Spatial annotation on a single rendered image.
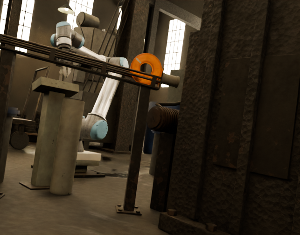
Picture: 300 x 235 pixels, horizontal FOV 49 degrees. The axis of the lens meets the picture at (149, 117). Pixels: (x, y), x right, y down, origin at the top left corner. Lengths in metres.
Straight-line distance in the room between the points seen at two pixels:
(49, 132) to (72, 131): 0.19
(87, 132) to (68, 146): 0.61
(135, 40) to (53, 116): 3.22
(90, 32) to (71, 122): 5.60
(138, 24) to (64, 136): 3.48
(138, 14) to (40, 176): 3.59
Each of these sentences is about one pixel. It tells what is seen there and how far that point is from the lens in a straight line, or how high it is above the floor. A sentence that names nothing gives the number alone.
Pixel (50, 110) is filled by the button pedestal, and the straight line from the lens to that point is 1.95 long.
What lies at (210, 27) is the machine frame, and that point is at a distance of 1.46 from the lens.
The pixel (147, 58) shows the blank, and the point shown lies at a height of 0.76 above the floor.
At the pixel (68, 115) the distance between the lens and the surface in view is 1.81.
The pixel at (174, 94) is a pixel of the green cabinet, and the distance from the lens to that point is 5.68.
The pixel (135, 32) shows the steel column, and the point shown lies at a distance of 5.01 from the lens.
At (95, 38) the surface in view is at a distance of 7.27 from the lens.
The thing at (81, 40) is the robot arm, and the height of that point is 0.94.
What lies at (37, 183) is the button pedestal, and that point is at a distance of 1.98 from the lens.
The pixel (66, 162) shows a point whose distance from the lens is 1.82.
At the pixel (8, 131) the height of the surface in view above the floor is 0.29.
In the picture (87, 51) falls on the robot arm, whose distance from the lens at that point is 2.55.
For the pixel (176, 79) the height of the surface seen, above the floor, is 0.67.
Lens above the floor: 0.41
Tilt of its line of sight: 2 degrees up
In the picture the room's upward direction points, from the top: 8 degrees clockwise
